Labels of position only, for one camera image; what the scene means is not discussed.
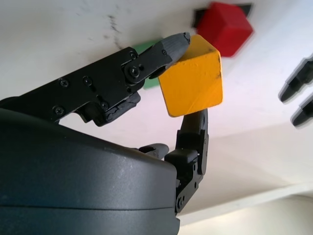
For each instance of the red block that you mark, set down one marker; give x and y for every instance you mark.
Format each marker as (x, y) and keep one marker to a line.
(225, 29)

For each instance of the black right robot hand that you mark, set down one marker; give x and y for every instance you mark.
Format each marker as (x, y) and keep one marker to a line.
(73, 176)

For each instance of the green block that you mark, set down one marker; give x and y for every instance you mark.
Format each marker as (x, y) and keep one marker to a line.
(141, 47)

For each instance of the black tape mark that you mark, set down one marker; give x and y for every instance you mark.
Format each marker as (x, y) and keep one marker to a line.
(196, 16)

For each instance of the yellow block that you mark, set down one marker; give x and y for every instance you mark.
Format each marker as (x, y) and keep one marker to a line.
(193, 83)

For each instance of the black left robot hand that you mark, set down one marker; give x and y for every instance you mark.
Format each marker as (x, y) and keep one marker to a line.
(296, 83)

